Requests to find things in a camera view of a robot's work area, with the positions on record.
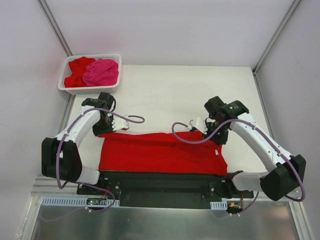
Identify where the pink t shirt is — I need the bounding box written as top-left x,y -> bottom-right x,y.
82,58 -> 119,87

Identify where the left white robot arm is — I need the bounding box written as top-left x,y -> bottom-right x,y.
41,92 -> 116,195

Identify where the right aluminium frame post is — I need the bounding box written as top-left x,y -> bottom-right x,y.
251,0 -> 302,75

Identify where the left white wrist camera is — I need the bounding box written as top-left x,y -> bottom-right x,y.
111,117 -> 130,132

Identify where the left white cable duct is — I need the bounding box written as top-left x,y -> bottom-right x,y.
42,196 -> 120,208

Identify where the left aluminium frame post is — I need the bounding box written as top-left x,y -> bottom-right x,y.
37,0 -> 73,57

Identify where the right white cable duct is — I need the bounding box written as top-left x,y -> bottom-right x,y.
210,200 -> 228,211

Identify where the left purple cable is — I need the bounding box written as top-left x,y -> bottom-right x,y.
39,108 -> 146,222

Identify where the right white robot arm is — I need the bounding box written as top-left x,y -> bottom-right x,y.
203,96 -> 306,202

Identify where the white cable duct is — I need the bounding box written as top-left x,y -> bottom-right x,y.
42,196 -> 120,208
210,200 -> 228,211

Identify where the aluminium frame post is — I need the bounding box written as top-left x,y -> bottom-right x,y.
37,0 -> 73,57
251,0 -> 302,75

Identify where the red t shirt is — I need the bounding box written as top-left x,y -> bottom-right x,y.
98,132 -> 228,176
64,56 -> 96,88

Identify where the white plastic basket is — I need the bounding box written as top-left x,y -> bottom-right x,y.
57,53 -> 122,95

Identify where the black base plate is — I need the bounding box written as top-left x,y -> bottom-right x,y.
76,171 -> 254,209

